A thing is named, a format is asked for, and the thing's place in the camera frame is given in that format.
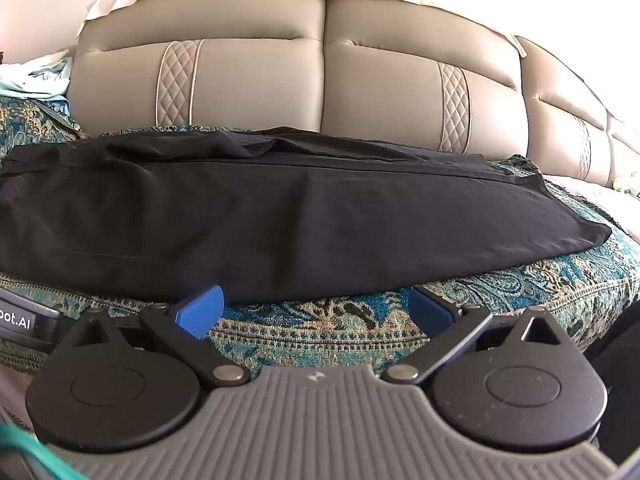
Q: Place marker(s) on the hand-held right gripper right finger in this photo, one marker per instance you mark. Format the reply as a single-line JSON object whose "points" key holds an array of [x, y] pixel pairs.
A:
{"points": [[429, 310]]}

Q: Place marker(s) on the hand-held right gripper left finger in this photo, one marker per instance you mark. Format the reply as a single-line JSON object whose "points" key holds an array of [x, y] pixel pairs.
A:
{"points": [[197, 310]]}

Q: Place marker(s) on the black pants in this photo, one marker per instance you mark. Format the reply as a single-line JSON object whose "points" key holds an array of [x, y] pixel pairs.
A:
{"points": [[280, 210]]}

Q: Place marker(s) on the teal paisley blanket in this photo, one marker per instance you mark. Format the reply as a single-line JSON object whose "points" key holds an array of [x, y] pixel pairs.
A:
{"points": [[525, 290]]}

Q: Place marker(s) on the pale pink cloth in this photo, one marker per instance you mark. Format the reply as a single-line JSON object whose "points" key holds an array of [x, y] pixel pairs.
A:
{"points": [[600, 200]]}

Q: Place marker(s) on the beige leather headboard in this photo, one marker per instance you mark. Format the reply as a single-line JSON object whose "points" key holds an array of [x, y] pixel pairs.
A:
{"points": [[380, 70]]}

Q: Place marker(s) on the light blue cloth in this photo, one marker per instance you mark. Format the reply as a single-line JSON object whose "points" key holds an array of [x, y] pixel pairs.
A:
{"points": [[35, 80]]}

